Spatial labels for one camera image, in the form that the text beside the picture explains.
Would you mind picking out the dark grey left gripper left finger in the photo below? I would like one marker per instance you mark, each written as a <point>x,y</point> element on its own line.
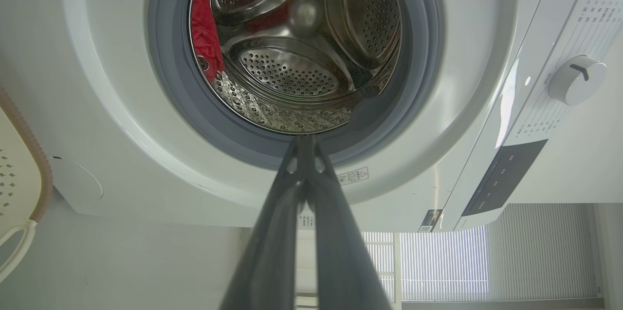
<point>272,251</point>

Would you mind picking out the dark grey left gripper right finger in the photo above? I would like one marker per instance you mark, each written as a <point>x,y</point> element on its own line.
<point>340,251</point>

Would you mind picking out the red cloth garment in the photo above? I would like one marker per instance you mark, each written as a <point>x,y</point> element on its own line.
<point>204,32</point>

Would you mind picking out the black washer display panel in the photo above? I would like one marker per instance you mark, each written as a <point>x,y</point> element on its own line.
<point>503,178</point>

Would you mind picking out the stainless steel washing machine drum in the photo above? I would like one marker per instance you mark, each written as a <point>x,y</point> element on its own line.
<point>292,71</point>

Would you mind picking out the cream perforated laundry basket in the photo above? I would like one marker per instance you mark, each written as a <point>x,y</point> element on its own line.
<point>19,178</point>

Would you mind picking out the warning label sticker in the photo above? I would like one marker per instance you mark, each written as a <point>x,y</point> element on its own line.
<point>352,176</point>

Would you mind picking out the black QR code sticker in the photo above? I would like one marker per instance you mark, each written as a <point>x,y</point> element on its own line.
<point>430,221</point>

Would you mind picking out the white window blinds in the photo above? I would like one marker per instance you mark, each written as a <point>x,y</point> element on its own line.
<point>486,261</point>

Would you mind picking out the white front-load washing machine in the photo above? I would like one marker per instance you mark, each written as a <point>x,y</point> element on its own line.
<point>121,154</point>

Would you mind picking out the grey rubber door gasket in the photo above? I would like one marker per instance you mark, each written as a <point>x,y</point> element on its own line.
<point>170,81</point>

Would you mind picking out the round white filter cover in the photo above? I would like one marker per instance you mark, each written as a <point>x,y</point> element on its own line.
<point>78,181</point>

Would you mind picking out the white round program knob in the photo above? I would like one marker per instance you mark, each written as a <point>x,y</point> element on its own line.
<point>574,81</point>

